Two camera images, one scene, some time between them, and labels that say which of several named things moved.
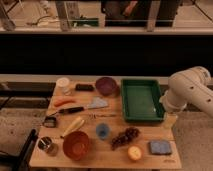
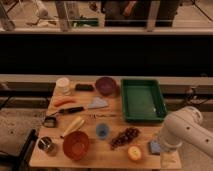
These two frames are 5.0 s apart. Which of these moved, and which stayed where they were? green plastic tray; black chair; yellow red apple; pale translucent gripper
Moved: pale translucent gripper
Stayed: yellow red apple; black chair; green plastic tray
